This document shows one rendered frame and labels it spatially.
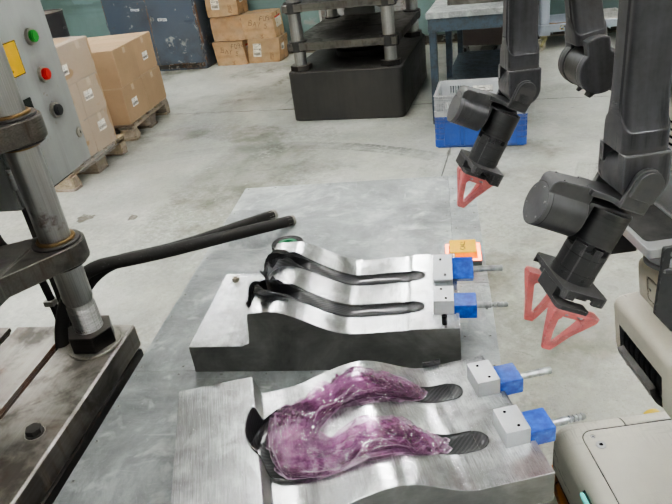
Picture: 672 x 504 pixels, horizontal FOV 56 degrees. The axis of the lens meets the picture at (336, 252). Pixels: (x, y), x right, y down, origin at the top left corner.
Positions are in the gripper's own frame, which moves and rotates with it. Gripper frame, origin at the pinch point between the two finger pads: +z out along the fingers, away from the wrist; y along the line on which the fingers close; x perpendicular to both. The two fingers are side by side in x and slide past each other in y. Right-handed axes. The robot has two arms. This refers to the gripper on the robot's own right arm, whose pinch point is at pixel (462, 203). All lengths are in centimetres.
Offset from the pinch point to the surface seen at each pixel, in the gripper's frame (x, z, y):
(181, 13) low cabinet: -124, 99, -672
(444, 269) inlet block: -1.9, 10.2, 10.5
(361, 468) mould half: -20, 22, 53
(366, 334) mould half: -15.3, 21.1, 22.6
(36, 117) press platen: -80, 8, 0
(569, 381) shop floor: 89, 67, -53
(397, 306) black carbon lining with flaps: -9.5, 17.8, 15.7
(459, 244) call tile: 9.1, 13.4, -12.1
